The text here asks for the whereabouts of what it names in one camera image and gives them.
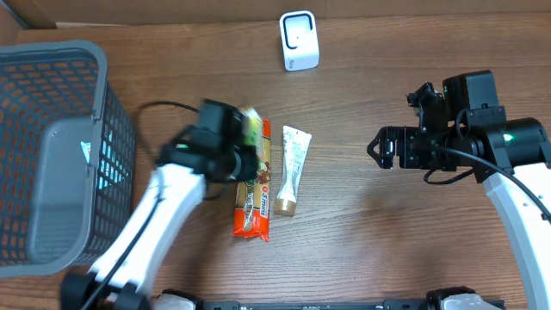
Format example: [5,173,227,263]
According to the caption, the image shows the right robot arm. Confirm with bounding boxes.
[367,71,550,309]

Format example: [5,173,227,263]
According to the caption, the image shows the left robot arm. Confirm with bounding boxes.
[60,99,263,309]

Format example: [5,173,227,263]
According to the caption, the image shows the white barcode scanner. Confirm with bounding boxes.
[279,10,320,71]

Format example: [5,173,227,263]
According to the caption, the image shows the teal tissue wipes pack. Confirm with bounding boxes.
[80,141,115,189]

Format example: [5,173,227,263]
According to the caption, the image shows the green tea packet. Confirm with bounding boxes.
[242,108,263,158]

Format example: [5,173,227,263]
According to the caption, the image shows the white cosmetic tube gold cap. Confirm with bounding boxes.
[274,126,312,216]

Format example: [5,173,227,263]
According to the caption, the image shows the red spaghetti packet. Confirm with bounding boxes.
[232,118,271,242]

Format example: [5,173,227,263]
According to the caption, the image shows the grey plastic shopping basket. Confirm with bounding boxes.
[1,40,136,278]

